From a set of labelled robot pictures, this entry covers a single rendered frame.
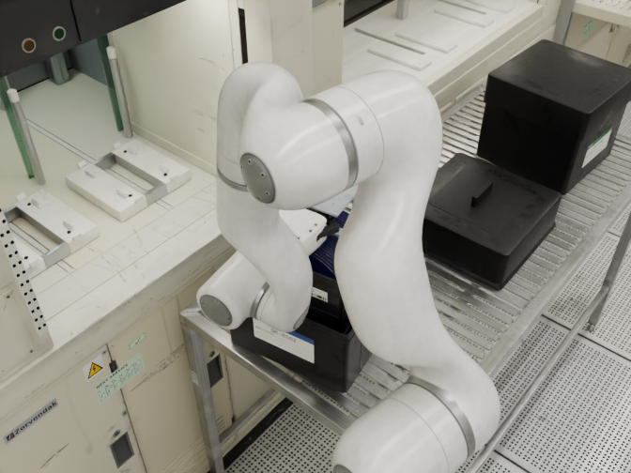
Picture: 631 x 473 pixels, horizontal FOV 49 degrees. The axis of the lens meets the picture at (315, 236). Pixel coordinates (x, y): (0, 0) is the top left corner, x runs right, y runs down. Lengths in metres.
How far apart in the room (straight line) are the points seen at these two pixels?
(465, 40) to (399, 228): 1.68
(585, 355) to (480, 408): 1.71
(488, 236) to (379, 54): 0.86
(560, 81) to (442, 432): 1.22
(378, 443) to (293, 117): 0.38
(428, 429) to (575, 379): 1.68
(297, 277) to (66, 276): 0.66
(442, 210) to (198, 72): 0.63
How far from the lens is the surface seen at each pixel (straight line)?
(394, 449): 0.82
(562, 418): 2.39
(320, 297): 1.26
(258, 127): 0.66
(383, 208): 0.73
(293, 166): 0.63
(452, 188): 1.70
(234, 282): 1.05
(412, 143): 0.72
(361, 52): 2.26
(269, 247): 0.97
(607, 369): 2.56
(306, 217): 1.19
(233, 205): 0.91
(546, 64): 1.96
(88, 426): 1.59
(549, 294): 1.63
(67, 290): 1.49
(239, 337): 1.43
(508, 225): 1.62
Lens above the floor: 1.87
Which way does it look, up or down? 41 degrees down
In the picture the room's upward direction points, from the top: straight up
